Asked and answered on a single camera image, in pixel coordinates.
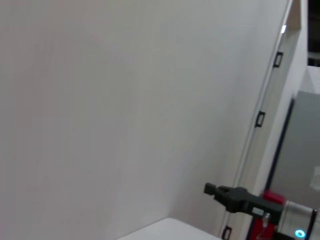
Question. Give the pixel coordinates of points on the grey cabinet panel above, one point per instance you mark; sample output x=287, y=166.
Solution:
x=302, y=140

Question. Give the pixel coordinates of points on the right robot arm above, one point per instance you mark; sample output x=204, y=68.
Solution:
x=300, y=217

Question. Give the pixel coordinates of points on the black frame bracket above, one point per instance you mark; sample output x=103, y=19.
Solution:
x=225, y=233
x=276, y=61
x=257, y=120

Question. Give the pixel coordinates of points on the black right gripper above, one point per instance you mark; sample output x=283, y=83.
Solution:
x=245, y=202

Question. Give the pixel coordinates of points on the white frame post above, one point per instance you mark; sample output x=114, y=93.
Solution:
x=248, y=150

